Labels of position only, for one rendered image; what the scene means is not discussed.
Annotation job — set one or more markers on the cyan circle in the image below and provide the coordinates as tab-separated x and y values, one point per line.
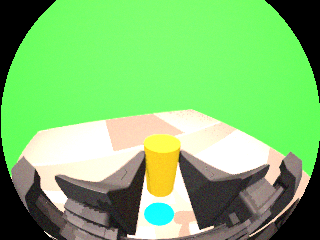
158	214

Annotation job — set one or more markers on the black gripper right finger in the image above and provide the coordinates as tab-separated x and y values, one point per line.
212	190

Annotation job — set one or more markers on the yellow cylinder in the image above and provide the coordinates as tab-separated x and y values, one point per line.
161	160

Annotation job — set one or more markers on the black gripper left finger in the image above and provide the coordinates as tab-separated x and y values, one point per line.
118	194

